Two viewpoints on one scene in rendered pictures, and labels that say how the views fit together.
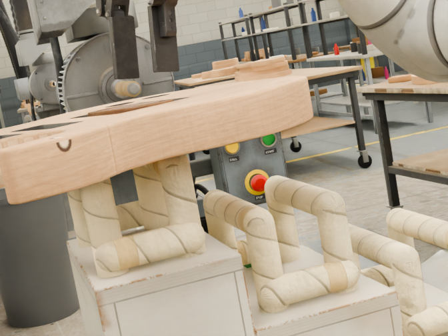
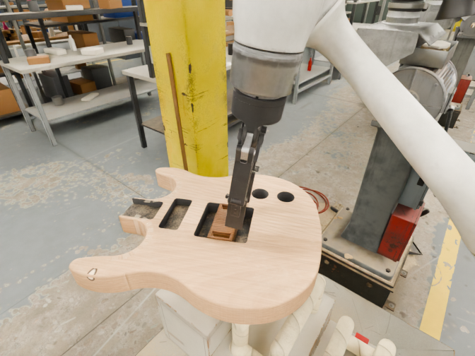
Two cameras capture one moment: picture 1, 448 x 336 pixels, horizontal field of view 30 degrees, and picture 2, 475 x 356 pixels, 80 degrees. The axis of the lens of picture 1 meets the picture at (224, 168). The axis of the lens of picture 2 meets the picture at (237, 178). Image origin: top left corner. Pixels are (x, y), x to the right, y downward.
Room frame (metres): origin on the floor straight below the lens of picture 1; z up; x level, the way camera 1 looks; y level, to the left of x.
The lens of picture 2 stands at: (0.68, -0.24, 1.64)
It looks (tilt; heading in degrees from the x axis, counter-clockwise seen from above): 34 degrees down; 51
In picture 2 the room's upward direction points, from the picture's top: straight up
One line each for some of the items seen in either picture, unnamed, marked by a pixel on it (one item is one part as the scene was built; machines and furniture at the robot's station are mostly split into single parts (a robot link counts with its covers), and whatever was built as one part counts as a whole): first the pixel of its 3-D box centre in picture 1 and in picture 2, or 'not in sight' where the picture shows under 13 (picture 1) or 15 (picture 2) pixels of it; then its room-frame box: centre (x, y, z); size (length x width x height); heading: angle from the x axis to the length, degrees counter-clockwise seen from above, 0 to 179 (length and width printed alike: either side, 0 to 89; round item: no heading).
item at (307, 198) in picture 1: (301, 196); (300, 312); (0.96, -0.08, 1.12); 0.20 x 0.03 x 0.03; 15
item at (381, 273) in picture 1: (375, 278); (358, 347); (1.09, -0.17, 0.96); 0.11 x 0.03 x 0.03; 106
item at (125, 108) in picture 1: (131, 119); (225, 225); (0.92, 0.09, 1.24); 0.10 x 0.05 x 0.03; 40
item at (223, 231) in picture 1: (222, 238); not in sight; (1.02, 0.02, 1.07); 0.03 x 0.03 x 0.09
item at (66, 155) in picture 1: (63, 162); (96, 280); (0.68, 0.13, 1.24); 0.03 x 0.02 x 0.04; 130
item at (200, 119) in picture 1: (119, 131); (217, 227); (0.91, 0.10, 1.23); 0.40 x 0.35 x 0.04; 130
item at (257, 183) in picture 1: (258, 183); not in sight; (1.92, -0.07, 0.98); 0.04 x 0.04 x 0.04; 12
